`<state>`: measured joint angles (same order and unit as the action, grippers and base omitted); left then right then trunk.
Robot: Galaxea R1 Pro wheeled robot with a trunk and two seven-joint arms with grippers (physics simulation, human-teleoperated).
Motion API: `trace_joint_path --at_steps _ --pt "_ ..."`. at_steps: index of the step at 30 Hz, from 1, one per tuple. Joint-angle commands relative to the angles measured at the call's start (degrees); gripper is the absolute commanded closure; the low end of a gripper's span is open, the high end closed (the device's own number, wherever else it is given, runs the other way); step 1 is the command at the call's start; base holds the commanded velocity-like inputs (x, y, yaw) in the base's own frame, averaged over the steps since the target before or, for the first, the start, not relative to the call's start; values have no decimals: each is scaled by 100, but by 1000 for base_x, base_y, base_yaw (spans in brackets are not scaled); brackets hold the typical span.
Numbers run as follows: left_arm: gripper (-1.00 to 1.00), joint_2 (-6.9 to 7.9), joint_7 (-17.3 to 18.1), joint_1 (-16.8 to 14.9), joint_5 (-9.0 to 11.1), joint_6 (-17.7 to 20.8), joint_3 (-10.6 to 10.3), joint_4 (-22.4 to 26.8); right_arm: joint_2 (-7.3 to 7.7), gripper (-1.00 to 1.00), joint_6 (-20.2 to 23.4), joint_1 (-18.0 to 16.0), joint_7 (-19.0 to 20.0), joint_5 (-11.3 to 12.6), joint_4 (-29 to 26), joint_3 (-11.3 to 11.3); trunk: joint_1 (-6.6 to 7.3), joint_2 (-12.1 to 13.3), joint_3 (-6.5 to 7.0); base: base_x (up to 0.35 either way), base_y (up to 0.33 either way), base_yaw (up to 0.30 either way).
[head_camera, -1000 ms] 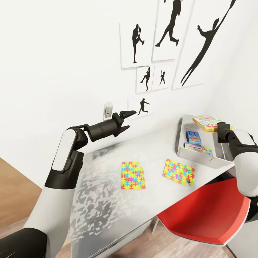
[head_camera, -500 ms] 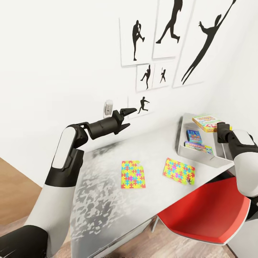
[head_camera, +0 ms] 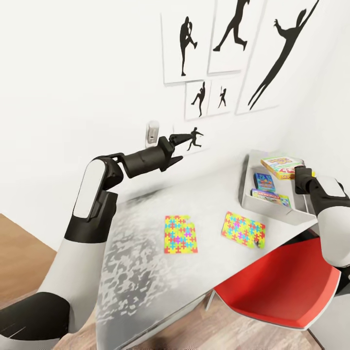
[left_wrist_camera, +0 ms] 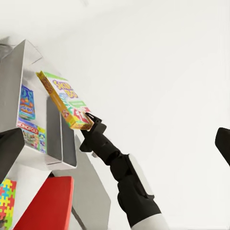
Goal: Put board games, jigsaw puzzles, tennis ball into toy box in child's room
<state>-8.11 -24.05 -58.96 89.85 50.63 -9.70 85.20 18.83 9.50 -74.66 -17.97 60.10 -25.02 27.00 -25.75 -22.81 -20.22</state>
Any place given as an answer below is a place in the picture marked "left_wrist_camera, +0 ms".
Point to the swivel chair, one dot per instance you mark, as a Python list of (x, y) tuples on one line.
[(51, 207)]

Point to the desk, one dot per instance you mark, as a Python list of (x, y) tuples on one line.
[(90, 204)]

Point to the jigsaw puzzle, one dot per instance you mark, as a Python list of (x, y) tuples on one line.
[(7, 197)]

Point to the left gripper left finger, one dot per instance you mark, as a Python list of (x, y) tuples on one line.
[(11, 144)]

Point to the toy box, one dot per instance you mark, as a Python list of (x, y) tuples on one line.
[(18, 68)]

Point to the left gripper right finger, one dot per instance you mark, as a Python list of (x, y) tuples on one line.
[(222, 142)]

